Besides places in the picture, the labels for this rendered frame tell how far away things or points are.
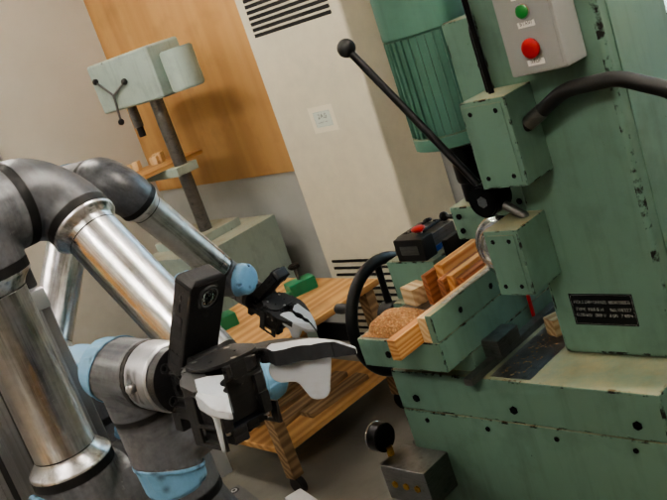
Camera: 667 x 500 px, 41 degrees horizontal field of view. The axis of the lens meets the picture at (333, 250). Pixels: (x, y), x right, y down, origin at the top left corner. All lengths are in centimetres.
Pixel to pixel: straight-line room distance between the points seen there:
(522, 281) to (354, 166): 189
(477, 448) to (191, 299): 104
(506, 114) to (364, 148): 188
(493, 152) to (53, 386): 76
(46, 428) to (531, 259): 80
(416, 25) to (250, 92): 248
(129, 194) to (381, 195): 157
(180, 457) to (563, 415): 78
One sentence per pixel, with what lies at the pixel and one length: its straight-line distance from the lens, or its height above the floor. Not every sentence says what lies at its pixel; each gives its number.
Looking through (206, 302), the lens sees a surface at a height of 130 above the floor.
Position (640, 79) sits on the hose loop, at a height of 128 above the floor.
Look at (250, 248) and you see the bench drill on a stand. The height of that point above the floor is 62.
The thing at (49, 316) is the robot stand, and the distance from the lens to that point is 150.
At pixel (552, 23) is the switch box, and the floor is 139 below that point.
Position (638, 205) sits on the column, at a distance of 148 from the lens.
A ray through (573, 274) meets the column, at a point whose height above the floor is 96.
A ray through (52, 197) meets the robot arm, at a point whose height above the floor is 140.
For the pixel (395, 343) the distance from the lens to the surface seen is 158.
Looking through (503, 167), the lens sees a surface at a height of 119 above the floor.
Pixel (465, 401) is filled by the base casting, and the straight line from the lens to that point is 174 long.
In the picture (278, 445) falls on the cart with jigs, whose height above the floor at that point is 20.
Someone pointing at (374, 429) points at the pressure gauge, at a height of 69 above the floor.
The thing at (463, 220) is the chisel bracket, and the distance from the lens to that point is 178.
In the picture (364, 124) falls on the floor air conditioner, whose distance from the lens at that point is 325.
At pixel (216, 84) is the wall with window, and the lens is 422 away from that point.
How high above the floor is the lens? 153
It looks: 15 degrees down
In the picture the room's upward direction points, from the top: 19 degrees counter-clockwise
